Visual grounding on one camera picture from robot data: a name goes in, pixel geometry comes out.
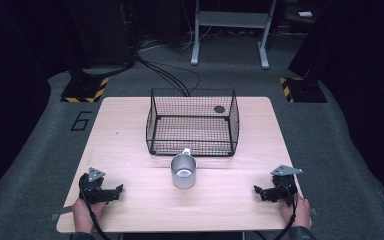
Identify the white metal desk frame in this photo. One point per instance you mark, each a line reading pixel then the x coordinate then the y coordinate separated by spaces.
pixel 233 19

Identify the silver metal cup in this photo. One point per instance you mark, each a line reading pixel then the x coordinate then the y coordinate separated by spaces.
pixel 183 173

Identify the person's right hand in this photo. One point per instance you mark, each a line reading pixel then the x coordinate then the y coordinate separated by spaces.
pixel 298 213

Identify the person's left hand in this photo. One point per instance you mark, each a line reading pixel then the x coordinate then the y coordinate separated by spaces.
pixel 84 213

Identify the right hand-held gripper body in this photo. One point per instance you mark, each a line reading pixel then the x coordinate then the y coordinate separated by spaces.
pixel 284 182

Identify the small white box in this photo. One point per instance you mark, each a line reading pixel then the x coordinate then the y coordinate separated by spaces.
pixel 305 14

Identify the black stand base yellow stripes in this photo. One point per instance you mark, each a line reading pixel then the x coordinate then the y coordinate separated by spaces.
pixel 86 89
pixel 305 90

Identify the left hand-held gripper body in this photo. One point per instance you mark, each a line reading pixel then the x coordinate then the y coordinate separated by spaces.
pixel 92 186

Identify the dark cabinet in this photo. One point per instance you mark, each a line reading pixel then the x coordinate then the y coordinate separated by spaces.
pixel 103 30

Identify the black round table grommet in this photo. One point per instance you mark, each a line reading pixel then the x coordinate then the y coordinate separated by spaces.
pixel 219 109

